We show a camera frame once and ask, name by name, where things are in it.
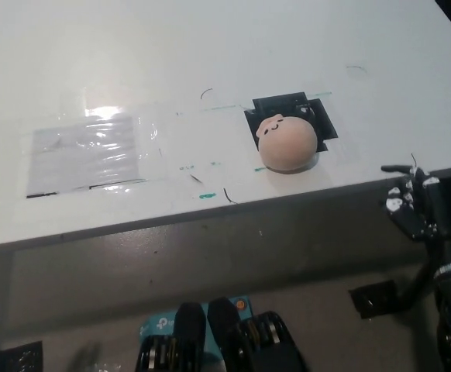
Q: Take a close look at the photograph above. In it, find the black mask patch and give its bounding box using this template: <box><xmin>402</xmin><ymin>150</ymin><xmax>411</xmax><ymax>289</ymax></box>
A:
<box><xmin>243</xmin><ymin>91</ymin><xmax>339</xmax><ymax>153</ymax></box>

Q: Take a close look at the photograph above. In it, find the teal router box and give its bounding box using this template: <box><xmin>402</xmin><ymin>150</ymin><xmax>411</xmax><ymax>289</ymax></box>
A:
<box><xmin>138</xmin><ymin>295</ymin><xmax>254</xmax><ymax>372</ymax></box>

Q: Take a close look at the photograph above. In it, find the clear plastic covered paper sheet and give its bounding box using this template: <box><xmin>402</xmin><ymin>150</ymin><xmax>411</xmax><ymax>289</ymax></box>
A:
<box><xmin>25</xmin><ymin>112</ymin><xmax>160</xmax><ymax>199</ymax></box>

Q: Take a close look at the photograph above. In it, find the pink dumpling toy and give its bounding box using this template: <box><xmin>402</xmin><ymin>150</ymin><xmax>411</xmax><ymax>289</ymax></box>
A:
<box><xmin>255</xmin><ymin>112</ymin><xmax>319</xmax><ymax>173</ymax></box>

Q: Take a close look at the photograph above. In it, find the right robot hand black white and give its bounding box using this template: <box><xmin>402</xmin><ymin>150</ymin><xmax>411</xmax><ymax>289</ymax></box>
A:
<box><xmin>380</xmin><ymin>164</ymin><xmax>451</xmax><ymax>273</ymax></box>

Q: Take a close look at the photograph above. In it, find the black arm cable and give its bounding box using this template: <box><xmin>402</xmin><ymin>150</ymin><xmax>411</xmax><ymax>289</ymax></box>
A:
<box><xmin>397</xmin><ymin>236</ymin><xmax>438</xmax><ymax>312</ymax></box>

